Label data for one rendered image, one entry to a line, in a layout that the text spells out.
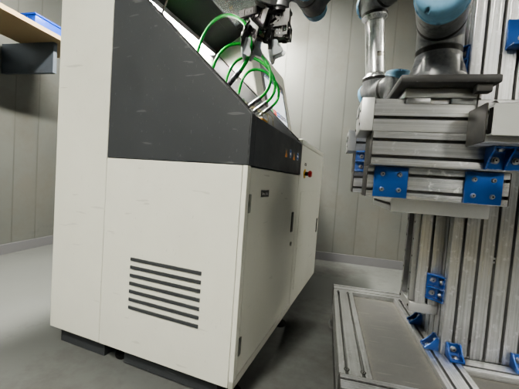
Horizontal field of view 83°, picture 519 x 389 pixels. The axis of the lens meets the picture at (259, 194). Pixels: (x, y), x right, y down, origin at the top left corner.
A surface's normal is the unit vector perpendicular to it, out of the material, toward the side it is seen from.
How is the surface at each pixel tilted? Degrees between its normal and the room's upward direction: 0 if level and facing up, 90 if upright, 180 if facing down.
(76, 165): 90
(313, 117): 90
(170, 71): 90
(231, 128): 90
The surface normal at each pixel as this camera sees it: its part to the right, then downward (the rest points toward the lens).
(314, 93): -0.22, 0.04
